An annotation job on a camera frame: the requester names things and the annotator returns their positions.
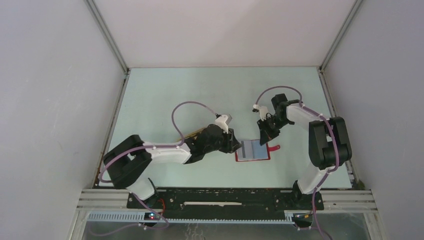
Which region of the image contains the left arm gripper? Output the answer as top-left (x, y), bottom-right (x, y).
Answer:
top-left (204, 127), bottom-right (241, 154)

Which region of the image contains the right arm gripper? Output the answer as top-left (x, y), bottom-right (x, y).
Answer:
top-left (257, 115), bottom-right (291, 146)

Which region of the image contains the silver card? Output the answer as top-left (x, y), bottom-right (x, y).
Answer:
top-left (237, 140), bottom-right (254, 161)

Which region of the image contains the red leather card holder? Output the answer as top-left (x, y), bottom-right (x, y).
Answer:
top-left (235, 139), bottom-right (281, 163)

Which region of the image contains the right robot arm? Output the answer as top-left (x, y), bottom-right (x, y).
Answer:
top-left (235, 93), bottom-right (352, 209)

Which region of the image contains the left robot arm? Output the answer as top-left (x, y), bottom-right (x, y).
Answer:
top-left (101, 124), bottom-right (242, 208)

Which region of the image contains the beige oval plastic tray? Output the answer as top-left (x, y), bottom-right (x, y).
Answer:
top-left (176, 127), bottom-right (205, 142)

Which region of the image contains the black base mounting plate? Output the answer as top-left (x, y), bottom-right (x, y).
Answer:
top-left (126, 187), bottom-right (325, 220)

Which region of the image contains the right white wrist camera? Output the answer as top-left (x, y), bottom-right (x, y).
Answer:
top-left (252, 104), bottom-right (269, 121)

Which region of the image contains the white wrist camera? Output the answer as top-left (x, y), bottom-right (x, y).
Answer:
top-left (214, 114), bottom-right (232, 134)
top-left (252, 104), bottom-right (269, 121)

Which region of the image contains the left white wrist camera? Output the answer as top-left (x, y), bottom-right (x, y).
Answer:
top-left (214, 114), bottom-right (232, 134)

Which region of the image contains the aluminium frame rail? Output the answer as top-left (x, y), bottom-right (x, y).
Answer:
top-left (68, 188), bottom-right (387, 240)

